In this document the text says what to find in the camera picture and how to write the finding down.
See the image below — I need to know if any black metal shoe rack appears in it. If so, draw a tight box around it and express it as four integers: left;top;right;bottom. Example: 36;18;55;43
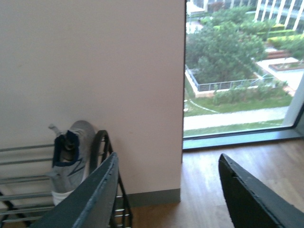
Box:
0;130;133;228

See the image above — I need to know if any grey knit sneaker white sole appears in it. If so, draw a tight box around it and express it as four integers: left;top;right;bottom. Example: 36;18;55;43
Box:
47;120;95;206

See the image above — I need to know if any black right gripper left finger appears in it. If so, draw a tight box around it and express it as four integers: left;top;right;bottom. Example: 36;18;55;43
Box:
31;152;119;228

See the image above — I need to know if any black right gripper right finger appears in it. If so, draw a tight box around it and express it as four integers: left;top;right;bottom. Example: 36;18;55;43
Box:
218;153;304;228

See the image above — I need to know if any dark window frame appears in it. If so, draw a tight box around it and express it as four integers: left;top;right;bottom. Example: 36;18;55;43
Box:
183;0;304;150

